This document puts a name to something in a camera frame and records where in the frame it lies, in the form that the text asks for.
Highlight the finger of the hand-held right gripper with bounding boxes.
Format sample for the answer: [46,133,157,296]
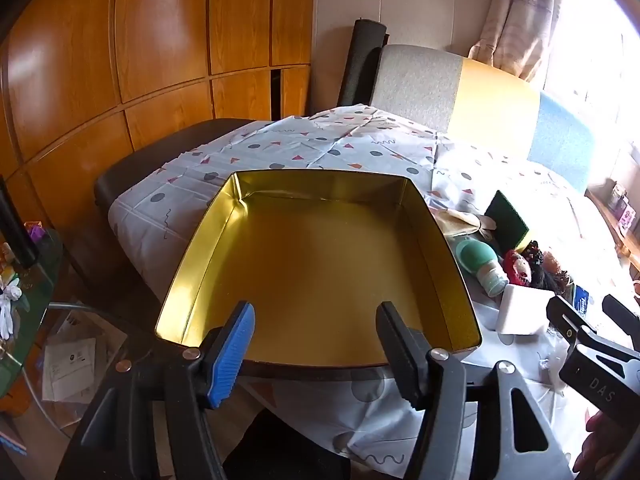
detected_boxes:
[546,294,598,356]
[602,294,640,351]

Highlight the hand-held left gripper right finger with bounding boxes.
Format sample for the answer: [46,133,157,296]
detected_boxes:
[376,301,576,480]

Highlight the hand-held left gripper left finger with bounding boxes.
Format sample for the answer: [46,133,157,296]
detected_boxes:
[55,301,257,480]

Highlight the blue tissue pack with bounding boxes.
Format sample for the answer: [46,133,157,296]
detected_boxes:
[574,285,596,318]

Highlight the white foam block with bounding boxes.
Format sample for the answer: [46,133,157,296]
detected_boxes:
[495,284,548,336]

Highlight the red doll sock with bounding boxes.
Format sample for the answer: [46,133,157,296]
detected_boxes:
[502,249,533,288]

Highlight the green silicone bottle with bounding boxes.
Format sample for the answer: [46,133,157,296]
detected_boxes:
[452,237,511,297]

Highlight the green yellow scouring sponge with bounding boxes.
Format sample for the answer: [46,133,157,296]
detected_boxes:
[485,190,531,253]

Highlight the gold-lined tin box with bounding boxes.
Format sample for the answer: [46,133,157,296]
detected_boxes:
[154,169,483,368]

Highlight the beige cloth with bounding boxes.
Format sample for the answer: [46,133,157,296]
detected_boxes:
[435,207,498,241]

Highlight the person's right hand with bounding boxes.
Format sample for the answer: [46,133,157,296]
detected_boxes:
[572,407,640,480]

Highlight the wooden shelf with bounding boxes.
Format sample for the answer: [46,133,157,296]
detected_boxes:
[587,187,640,271]

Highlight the purple boxes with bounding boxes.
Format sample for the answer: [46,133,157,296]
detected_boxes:
[607,182,638,233]

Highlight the white papers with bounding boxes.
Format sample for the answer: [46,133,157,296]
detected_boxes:
[42,310,126,406]

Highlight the glass side table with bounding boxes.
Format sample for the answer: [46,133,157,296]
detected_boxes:
[0,227,166,480]

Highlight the black table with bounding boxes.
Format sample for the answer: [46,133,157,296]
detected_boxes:
[94,119,266,281]

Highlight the patterned tablecloth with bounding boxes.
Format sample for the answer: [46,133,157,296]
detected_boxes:
[107,104,636,476]

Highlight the white glove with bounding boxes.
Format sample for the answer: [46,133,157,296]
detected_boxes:
[0,272,26,341]

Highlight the grey yellow blue sofa backrest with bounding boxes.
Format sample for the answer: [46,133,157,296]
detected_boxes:
[370,44,596,193]

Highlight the black stand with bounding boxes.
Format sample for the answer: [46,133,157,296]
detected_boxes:
[0,175,41,268]

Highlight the window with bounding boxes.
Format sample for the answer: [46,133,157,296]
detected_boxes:
[545,0,640,171]

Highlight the black rolled mat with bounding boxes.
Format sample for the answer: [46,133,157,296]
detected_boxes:
[337,18,391,108]

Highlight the beige curtain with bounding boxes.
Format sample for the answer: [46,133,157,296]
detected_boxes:
[467,0,571,83]

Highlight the wooden wardrobe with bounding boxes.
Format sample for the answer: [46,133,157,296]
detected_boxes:
[0,0,317,311]

